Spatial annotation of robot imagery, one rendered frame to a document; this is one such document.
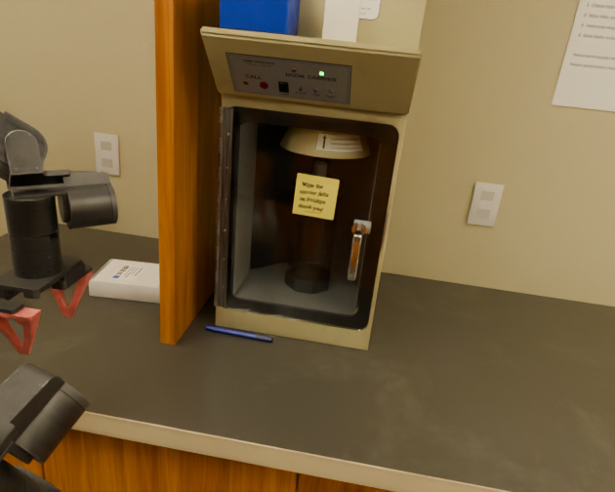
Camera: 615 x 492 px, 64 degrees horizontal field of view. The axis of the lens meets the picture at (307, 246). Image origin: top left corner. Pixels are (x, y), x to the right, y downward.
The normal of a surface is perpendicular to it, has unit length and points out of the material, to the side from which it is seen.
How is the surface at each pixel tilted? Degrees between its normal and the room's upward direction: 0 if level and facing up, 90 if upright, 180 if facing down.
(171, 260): 90
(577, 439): 0
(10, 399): 22
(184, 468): 90
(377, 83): 135
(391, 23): 90
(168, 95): 90
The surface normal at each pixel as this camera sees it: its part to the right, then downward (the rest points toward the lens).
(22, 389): -0.07, -0.74
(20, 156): 0.53, -0.20
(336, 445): 0.10, -0.92
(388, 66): -0.17, 0.91
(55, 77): -0.14, 0.36
